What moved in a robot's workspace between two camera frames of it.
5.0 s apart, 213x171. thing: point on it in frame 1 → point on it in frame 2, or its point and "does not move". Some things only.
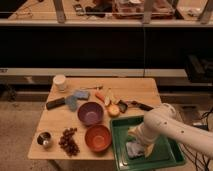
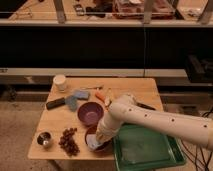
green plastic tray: (165, 154) does not move
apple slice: (107, 100) does not move
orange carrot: (100, 96) does not move
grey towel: (134, 149) → (91, 141)
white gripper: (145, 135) → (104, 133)
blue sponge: (82, 95) does not move
